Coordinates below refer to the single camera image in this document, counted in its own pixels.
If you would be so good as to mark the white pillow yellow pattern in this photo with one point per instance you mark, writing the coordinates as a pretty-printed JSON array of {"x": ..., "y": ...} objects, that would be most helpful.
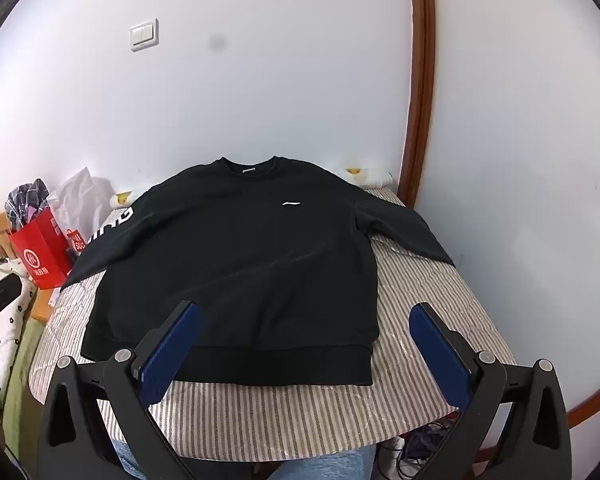
[{"x": 375, "y": 177}]

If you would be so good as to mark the green cloth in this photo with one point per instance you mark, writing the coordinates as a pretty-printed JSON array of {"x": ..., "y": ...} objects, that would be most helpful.
[{"x": 20, "y": 410}]

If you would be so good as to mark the white floral cloth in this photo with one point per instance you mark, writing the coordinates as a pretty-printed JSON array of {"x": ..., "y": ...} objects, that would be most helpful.
[{"x": 5, "y": 345}]

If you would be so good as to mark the black sweatshirt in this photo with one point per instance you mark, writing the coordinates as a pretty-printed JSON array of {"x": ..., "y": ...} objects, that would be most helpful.
[{"x": 230, "y": 260}]

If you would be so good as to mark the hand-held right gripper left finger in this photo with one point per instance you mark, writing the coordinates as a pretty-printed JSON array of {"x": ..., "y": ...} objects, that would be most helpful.
[{"x": 172, "y": 350}]

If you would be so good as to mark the red paper bag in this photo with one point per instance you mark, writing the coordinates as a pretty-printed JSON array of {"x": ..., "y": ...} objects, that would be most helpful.
[{"x": 40, "y": 255}]

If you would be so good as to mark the plaid cloth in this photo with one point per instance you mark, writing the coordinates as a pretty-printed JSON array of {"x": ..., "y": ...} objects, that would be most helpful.
[{"x": 25, "y": 200}]

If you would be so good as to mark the brown wooden door trim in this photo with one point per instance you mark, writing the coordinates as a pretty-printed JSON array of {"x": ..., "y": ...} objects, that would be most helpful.
[
  {"x": 422, "y": 85},
  {"x": 595, "y": 402}
]

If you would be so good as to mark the striped bed quilt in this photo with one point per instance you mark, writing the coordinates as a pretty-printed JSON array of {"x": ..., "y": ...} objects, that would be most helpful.
[{"x": 280, "y": 420}]

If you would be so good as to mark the white plastic bag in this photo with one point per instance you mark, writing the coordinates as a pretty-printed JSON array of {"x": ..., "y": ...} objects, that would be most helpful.
[{"x": 82, "y": 200}]

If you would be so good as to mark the person's blue jeans legs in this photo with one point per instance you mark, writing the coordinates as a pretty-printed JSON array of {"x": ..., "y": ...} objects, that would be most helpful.
[{"x": 320, "y": 467}]

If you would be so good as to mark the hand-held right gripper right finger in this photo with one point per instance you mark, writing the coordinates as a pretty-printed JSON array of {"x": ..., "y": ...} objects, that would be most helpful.
[{"x": 437, "y": 350}]

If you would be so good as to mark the white wall light switch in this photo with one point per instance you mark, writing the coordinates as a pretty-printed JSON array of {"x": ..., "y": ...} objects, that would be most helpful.
[{"x": 144, "y": 35}]

